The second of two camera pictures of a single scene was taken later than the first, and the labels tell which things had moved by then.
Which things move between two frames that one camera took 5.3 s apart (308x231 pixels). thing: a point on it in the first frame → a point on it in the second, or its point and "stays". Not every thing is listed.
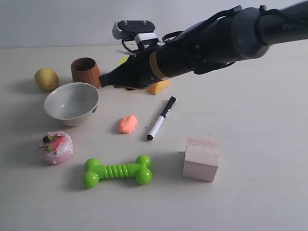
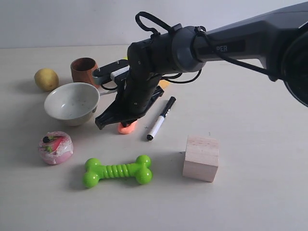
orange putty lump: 127,123 stays
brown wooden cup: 85,70 stays
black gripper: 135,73 → 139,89
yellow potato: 46,79 stays
